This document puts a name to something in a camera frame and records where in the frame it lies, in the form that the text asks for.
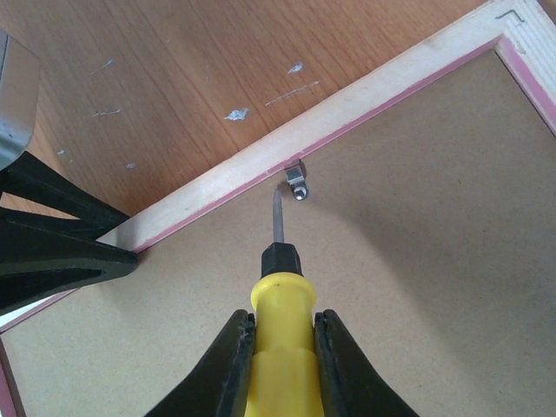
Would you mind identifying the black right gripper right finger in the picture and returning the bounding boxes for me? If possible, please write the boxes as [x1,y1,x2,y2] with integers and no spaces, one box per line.
[314,309,416,416]

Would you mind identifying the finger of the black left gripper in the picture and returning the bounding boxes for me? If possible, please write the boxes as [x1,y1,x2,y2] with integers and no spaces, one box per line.
[1,208,139,311]
[1,151,129,239]

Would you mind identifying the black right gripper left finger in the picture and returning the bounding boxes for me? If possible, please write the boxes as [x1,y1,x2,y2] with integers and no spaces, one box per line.
[148,309,255,417]

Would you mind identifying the yellow black flathead screwdriver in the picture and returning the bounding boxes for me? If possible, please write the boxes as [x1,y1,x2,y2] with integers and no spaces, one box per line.
[245,187,324,416]

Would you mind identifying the pink picture frame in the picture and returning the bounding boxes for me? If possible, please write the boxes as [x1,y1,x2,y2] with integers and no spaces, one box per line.
[1,1,555,416]

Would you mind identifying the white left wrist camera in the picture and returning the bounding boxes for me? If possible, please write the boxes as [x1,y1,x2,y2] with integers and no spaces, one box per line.
[0,30,40,169]

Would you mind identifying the silver frame turn clip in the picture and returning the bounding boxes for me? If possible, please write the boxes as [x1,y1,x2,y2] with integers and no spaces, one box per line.
[284,160,309,201]

